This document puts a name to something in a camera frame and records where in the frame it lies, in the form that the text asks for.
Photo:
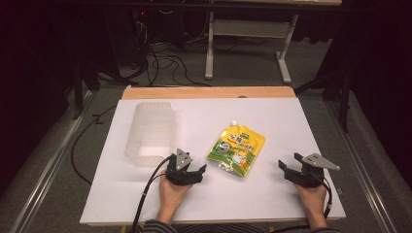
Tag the black stand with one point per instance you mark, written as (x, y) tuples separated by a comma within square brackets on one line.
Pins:
[(341, 93), (82, 84)]

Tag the yellow green spouted pouch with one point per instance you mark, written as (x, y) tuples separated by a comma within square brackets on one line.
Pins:
[(236, 150)]

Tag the person's left hand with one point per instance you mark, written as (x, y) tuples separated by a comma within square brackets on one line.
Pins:
[(170, 195)]

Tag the white metal desk frame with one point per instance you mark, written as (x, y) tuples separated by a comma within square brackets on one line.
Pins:
[(249, 29)]

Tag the white table mat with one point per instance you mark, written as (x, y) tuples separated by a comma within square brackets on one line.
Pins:
[(226, 200)]

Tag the metal floor rail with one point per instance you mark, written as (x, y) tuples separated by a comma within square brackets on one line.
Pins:
[(362, 168), (48, 168)]

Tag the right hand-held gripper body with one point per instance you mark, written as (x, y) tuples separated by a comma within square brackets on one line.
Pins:
[(311, 176)]

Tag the person's right hand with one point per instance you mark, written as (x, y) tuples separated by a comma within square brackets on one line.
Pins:
[(312, 199)]

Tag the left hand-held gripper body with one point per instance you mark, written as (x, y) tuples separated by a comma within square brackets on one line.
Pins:
[(178, 173)]

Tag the translucent plastic container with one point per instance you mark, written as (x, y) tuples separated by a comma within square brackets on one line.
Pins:
[(152, 136)]

